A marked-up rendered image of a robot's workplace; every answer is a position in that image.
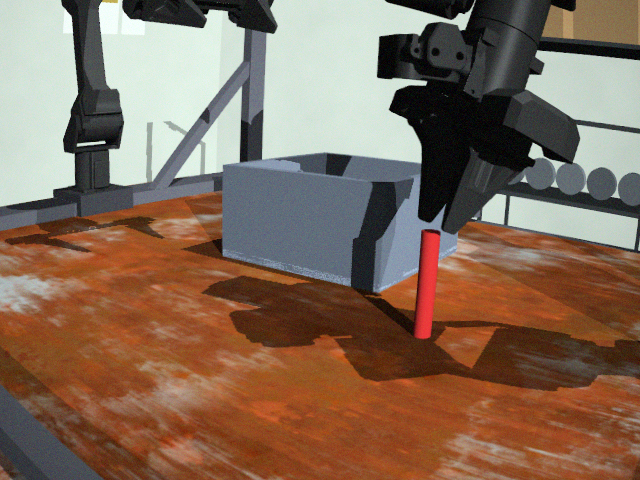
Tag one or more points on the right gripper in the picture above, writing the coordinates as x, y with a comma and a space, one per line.
252, 14

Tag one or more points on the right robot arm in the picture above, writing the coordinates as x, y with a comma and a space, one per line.
96, 114

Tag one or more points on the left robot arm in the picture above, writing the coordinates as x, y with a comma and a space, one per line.
432, 55

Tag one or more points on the grey metal post with diagonal brace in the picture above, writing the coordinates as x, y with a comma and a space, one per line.
251, 76

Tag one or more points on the red cylinder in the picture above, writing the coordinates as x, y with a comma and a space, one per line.
426, 285

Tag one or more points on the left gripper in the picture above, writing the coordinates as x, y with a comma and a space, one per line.
489, 156

